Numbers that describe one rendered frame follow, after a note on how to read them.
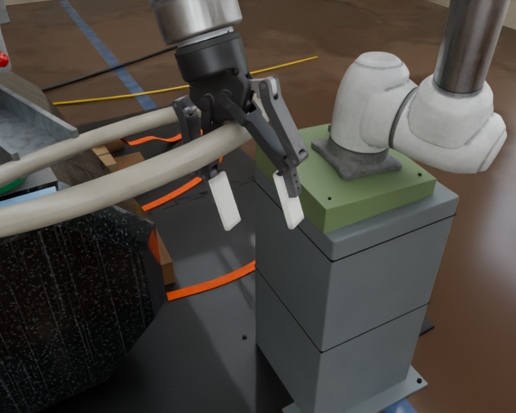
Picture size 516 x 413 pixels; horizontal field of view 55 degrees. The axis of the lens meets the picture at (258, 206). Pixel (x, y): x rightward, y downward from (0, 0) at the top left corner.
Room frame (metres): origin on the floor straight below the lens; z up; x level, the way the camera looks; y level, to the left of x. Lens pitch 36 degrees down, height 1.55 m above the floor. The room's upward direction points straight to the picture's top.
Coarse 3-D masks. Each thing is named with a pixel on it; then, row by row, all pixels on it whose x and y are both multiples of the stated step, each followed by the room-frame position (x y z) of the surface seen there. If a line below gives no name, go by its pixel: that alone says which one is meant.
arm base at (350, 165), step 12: (312, 144) 1.17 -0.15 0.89; (324, 144) 1.16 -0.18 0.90; (336, 144) 1.10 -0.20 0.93; (324, 156) 1.13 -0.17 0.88; (336, 156) 1.09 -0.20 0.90; (348, 156) 1.07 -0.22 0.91; (360, 156) 1.07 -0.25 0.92; (372, 156) 1.07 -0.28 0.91; (384, 156) 1.09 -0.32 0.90; (336, 168) 1.07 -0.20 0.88; (348, 168) 1.05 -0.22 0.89; (360, 168) 1.06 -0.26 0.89; (372, 168) 1.06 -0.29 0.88; (384, 168) 1.08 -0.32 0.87; (396, 168) 1.09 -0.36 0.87
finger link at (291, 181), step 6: (300, 156) 0.47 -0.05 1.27; (288, 162) 0.47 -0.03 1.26; (294, 168) 0.48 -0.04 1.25; (288, 174) 0.47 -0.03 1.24; (294, 174) 0.48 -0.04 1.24; (288, 180) 0.47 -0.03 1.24; (294, 180) 0.47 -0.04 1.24; (288, 186) 0.47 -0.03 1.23; (294, 186) 0.47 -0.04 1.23; (300, 186) 0.47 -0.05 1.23; (288, 192) 0.47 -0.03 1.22; (294, 192) 0.46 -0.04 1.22; (300, 192) 0.47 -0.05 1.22
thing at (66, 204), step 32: (128, 128) 0.82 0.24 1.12; (224, 128) 0.50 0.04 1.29; (32, 160) 0.73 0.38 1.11; (160, 160) 0.43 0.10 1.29; (192, 160) 0.44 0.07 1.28; (64, 192) 0.40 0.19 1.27; (96, 192) 0.40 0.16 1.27; (128, 192) 0.40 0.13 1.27; (0, 224) 0.38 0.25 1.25; (32, 224) 0.38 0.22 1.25
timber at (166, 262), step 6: (156, 234) 1.71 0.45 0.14; (162, 246) 1.63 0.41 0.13; (162, 252) 1.59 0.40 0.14; (162, 258) 1.55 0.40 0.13; (168, 258) 1.55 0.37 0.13; (162, 264) 1.52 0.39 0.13; (168, 264) 1.52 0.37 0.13; (162, 270) 1.51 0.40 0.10; (168, 270) 1.52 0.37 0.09; (168, 276) 1.52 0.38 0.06; (168, 282) 1.52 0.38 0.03
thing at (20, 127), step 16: (0, 96) 1.00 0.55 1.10; (16, 96) 0.95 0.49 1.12; (0, 112) 0.97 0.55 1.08; (16, 112) 0.96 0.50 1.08; (32, 112) 0.90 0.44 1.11; (48, 112) 0.87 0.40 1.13; (0, 128) 0.90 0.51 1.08; (16, 128) 0.90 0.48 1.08; (32, 128) 0.89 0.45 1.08; (48, 128) 0.86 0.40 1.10; (64, 128) 0.81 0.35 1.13; (0, 144) 0.75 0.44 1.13; (16, 144) 0.83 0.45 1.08; (32, 144) 0.82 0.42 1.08; (48, 144) 0.82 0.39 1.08; (0, 160) 0.76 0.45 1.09; (16, 160) 0.72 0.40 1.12; (64, 160) 0.77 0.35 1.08
